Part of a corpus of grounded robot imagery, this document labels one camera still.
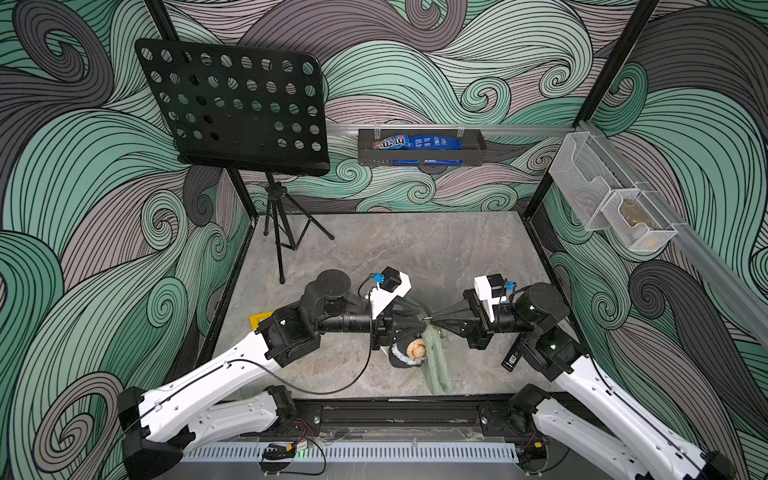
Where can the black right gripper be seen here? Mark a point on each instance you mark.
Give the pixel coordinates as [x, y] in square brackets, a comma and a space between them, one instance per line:
[472, 318]

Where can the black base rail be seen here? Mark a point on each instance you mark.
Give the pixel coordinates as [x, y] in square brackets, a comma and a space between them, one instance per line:
[506, 415]

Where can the black music stand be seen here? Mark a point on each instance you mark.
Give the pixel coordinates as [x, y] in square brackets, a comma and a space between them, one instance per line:
[244, 108]

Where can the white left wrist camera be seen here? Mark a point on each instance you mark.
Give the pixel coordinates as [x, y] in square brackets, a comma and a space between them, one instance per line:
[389, 285]

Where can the green fabric bag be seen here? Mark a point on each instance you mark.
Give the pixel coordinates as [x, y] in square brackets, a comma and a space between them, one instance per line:
[436, 371]

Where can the blue candy packet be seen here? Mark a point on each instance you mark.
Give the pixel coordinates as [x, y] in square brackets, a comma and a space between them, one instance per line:
[420, 142]

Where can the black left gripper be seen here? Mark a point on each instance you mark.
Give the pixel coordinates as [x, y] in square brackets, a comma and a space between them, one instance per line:
[383, 323]

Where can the penguin plush decoration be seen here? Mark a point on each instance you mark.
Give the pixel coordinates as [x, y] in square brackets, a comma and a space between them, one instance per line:
[408, 353]

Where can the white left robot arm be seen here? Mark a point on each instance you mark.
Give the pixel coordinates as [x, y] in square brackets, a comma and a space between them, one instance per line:
[161, 425]

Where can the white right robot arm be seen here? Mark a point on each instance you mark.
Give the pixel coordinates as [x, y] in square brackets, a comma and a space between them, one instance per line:
[630, 442]

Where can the yellow plastic frame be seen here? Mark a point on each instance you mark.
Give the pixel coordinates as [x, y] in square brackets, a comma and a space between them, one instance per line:
[257, 319]

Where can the large clear wall bin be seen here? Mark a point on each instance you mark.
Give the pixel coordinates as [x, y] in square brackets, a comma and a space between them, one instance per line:
[586, 171]

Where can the white slotted cable duct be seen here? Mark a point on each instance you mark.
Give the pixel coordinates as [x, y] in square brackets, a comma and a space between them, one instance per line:
[364, 452]

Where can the black wall shelf tray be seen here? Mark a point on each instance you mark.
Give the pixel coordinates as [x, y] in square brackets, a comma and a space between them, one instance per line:
[473, 150]

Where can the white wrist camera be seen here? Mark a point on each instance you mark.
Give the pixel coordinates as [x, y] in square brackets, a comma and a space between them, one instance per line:
[389, 285]
[492, 292]

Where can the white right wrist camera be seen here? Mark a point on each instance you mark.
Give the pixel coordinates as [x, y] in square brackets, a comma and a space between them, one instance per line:
[492, 292]

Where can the small clear wall bin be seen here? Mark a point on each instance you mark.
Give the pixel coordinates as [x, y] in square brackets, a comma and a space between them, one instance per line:
[636, 222]

